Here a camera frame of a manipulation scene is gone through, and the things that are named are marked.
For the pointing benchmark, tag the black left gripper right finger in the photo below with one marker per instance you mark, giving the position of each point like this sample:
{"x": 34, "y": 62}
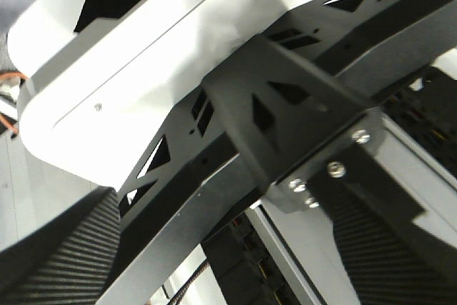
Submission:
{"x": 381, "y": 268}

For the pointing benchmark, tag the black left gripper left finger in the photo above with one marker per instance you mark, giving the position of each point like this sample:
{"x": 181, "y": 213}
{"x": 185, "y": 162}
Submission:
{"x": 69, "y": 259}

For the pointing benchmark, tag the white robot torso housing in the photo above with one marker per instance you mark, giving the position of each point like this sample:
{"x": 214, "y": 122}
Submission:
{"x": 93, "y": 100}

